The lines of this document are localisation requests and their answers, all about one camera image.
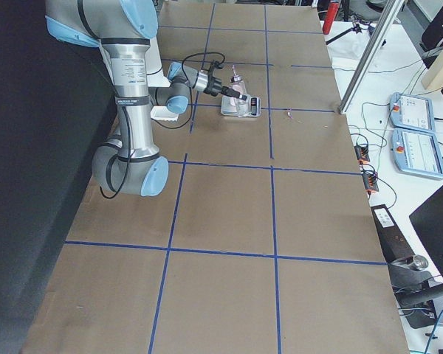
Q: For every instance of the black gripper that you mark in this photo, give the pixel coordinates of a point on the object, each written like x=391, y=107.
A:
x=214, y=88

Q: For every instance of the pink plastic cup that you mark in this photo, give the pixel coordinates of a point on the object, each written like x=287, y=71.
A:
x=239, y=87

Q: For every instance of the glass sauce dispenser bottle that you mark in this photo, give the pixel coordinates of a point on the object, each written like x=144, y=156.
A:
x=240, y=101

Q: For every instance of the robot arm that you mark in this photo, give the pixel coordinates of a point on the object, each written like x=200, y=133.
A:
x=125, y=32

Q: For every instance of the white electronic kitchen scale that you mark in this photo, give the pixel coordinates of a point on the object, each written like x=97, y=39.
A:
x=251, y=107

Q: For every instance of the red cylinder bottle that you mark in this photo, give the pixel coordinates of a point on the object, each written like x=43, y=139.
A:
x=330, y=16

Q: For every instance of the black tripod stand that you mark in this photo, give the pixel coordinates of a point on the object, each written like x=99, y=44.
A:
x=355, y=25

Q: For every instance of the orange connector block far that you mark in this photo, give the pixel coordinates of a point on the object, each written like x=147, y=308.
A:
x=362, y=155

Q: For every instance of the orange connector block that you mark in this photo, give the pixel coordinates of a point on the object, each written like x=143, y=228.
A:
x=370, y=182
x=362, y=155

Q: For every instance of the orange connector block near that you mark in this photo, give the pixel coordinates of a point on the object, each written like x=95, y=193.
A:
x=370, y=182

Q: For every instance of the upper teach pendant tablet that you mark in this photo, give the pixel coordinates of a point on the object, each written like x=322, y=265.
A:
x=412, y=112

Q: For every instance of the teach pendant tablet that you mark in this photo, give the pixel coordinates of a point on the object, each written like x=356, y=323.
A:
x=417, y=153
x=412, y=112

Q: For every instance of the lower teach pendant tablet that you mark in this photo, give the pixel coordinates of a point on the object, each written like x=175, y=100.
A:
x=417, y=153

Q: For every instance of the black box with label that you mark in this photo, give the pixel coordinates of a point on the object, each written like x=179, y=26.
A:
x=393, y=243

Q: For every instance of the black computer monitor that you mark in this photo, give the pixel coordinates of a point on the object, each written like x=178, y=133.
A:
x=427, y=221

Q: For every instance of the silver metal knob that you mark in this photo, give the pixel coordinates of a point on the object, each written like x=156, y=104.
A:
x=417, y=262

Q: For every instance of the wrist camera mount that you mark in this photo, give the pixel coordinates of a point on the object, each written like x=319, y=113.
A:
x=214, y=65

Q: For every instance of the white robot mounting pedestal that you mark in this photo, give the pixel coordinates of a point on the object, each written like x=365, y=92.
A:
x=157, y=78

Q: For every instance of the aluminium frame post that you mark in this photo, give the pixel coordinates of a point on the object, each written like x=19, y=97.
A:
x=387, y=18

